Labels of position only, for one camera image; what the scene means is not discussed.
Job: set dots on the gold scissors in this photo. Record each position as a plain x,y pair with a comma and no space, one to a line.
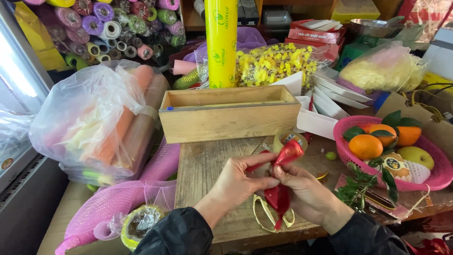
263,214

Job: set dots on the red cardboard box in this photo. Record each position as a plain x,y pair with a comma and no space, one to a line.
315,33

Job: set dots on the green glitter mesh roll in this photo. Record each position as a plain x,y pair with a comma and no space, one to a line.
187,79

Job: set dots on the person's right hand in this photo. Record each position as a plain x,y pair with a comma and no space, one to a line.
308,194

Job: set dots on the red ribbon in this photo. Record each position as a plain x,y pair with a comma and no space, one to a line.
283,177

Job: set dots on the pile of coloured paper rolls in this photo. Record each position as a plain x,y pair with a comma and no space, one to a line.
116,28

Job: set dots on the green apple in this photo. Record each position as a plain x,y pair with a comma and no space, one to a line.
420,157

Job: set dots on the purple plastic bag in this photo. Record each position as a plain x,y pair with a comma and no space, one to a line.
247,40

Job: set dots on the stack of white trays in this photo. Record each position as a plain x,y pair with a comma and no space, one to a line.
331,95

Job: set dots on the pink plastic basket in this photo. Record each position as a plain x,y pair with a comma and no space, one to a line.
435,173

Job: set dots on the orange with leaves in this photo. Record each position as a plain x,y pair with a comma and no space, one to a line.
365,147
408,135
383,134

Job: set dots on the pink paper roll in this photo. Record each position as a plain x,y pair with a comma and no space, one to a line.
184,67

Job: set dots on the clear tape roll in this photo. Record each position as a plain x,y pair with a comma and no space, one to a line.
288,138

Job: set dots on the bag of wrapping paper rolls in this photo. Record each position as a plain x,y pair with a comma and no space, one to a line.
99,124

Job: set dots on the brown paper bag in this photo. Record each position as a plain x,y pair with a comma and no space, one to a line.
424,120

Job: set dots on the glass fridge door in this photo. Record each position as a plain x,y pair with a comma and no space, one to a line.
21,106

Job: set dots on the small green fruit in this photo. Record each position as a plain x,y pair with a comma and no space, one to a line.
331,155

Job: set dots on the green leafy sprig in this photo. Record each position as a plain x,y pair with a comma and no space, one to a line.
364,184

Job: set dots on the wooden box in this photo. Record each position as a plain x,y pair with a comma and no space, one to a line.
229,113

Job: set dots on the yellow cling wrap roll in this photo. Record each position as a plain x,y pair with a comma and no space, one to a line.
221,42

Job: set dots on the green weighing scale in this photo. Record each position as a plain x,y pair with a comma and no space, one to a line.
368,39

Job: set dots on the person's left hand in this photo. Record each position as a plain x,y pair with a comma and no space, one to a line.
233,184

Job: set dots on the pink mesh fabric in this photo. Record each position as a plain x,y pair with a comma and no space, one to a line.
120,198

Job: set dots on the bag of shredded paper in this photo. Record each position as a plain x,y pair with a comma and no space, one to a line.
384,69

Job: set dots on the yellow flowers in plastic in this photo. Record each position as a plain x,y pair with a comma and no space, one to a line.
276,63

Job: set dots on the pear in foam net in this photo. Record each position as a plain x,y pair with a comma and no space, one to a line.
407,169

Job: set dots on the yellow tape roll in plastic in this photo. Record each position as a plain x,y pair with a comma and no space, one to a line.
139,225

